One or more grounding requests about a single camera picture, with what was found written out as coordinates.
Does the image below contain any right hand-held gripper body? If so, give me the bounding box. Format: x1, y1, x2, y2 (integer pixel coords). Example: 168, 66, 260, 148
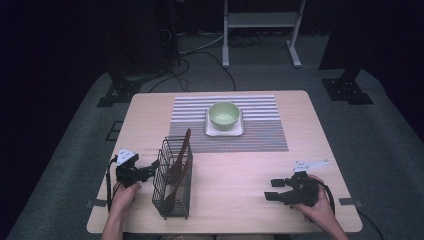
283, 159, 330, 208

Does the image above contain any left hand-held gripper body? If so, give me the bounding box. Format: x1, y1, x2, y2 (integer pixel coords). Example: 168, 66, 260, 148
114, 148, 151, 188

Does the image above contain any black wire basket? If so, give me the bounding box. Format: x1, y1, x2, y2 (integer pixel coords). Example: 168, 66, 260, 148
151, 137, 194, 221

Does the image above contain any green bowl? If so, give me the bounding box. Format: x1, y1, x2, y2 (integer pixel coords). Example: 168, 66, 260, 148
208, 100, 241, 132

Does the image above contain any person's left hand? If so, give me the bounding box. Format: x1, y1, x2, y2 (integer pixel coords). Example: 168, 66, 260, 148
109, 182, 143, 215

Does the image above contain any person's right hand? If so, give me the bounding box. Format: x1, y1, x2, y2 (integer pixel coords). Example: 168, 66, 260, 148
292, 174, 336, 224

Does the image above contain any black square floor marker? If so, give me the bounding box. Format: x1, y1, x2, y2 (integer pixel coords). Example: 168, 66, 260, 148
105, 120, 125, 142

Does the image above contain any grey tape piece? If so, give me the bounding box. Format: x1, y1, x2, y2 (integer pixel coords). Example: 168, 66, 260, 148
85, 198, 108, 209
338, 197, 363, 208

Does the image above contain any striped placemat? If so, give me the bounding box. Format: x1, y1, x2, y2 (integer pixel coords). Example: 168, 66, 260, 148
168, 95, 290, 154

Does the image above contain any white square plate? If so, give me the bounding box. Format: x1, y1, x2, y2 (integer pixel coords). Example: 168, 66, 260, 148
204, 108, 245, 138

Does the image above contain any black stand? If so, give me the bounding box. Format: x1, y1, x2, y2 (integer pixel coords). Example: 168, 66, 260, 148
96, 0, 181, 109
318, 0, 374, 106

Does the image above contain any white metal stand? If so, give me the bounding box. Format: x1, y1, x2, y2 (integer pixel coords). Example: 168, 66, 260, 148
221, 0, 307, 69

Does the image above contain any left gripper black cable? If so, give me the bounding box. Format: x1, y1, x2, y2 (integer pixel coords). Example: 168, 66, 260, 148
105, 155, 119, 213

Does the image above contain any thin black cable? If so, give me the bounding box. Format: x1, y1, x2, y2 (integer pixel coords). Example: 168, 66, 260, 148
358, 209, 385, 240

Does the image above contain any black floor cable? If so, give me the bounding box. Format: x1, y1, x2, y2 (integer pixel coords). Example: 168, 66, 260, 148
148, 50, 238, 93

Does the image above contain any grey floor cable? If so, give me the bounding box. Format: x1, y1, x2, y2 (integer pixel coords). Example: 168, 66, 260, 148
179, 31, 225, 57

